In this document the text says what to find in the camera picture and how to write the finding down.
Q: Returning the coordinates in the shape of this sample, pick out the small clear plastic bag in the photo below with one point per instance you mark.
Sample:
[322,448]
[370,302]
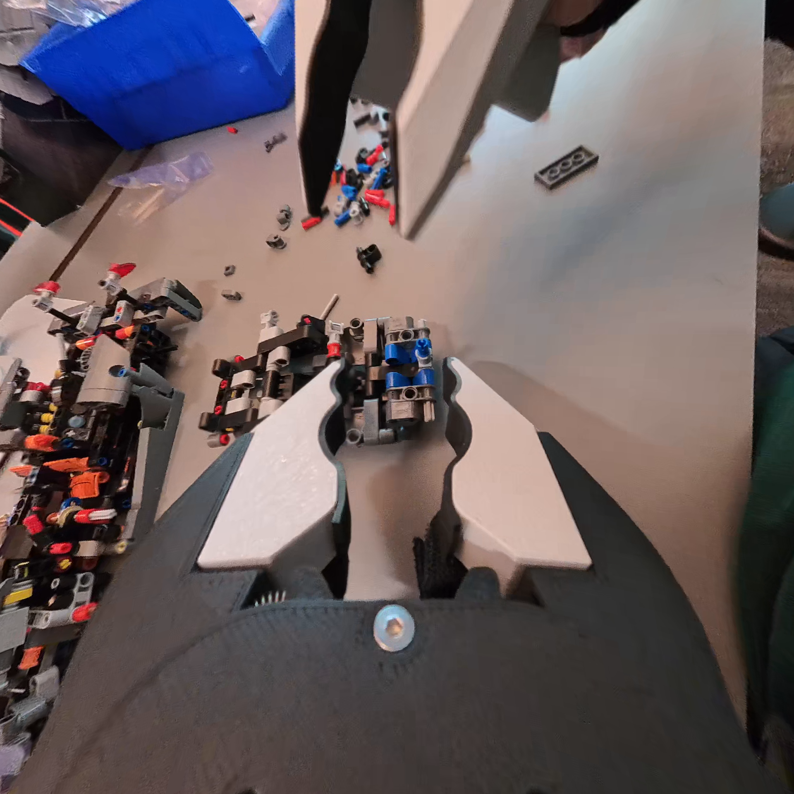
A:
[161,180]

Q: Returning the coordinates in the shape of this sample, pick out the grey cross-hole lego piece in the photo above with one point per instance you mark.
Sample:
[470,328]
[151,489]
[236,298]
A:
[284,216]

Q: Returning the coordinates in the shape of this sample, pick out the dark grey lego joint piece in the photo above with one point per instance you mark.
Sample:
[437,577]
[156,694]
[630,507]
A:
[276,241]

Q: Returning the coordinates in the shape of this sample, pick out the blue plastic bin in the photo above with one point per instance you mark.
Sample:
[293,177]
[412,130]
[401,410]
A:
[155,74]

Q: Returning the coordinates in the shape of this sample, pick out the teal round object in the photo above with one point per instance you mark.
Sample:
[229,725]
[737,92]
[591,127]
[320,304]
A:
[778,217]

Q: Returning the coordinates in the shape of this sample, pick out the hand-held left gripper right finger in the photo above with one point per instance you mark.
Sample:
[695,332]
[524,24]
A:
[515,496]

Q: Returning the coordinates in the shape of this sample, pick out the dark grey angled lego piece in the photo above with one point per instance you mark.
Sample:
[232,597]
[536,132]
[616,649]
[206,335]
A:
[276,142]

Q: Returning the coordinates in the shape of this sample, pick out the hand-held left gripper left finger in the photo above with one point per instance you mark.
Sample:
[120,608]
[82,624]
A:
[273,496]

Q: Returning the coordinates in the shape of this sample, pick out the pile of lego pins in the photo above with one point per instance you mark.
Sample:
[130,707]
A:
[366,180]

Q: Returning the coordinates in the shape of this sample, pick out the small lego sub-assembly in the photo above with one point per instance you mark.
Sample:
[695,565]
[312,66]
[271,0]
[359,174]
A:
[372,372]

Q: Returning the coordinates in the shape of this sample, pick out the person's green shirt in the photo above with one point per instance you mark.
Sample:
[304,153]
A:
[772,527]

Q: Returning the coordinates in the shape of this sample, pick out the black lego cross connector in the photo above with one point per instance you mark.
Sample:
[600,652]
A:
[369,258]

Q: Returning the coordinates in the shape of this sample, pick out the dark grey lego plate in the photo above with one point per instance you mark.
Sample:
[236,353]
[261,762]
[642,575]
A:
[566,166]

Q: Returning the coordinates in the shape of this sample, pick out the white lego axle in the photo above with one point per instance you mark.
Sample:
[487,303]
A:
[329,307]

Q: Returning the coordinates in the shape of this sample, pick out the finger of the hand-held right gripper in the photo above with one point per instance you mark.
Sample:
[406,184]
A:
[329,93]
[446,93]

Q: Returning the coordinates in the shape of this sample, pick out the large lego vehicle model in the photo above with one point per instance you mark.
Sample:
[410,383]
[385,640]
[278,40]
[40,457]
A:
[87,434]

